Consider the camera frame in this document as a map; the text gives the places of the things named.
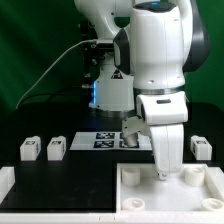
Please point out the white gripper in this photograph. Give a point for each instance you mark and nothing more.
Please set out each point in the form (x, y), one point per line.
(167, 145)

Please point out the white square tabletop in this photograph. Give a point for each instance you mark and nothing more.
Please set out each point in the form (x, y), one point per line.
(195, 195)

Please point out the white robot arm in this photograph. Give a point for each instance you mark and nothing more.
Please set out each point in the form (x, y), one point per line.
(145, 48)

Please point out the white marker sheet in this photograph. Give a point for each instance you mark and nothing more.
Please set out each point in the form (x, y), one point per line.
(107, 141)

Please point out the white left obstacle block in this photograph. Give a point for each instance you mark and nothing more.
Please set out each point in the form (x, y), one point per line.
(7, 180)

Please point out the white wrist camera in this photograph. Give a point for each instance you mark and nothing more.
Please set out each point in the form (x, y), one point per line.
(131, 127)

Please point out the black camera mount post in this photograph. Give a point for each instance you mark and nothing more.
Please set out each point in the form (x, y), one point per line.
(90, 62)

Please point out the black base camera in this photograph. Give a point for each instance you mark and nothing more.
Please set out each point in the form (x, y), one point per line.
(102, 44)

